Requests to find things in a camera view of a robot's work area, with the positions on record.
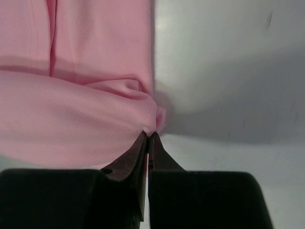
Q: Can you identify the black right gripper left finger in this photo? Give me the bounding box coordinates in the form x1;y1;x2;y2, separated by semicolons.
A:
0;133;148;229

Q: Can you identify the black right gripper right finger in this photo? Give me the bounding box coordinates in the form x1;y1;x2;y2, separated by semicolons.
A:
148;133;273;229

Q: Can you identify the light pink t-shirt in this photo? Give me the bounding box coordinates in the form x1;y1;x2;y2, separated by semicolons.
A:
0;0;165;168

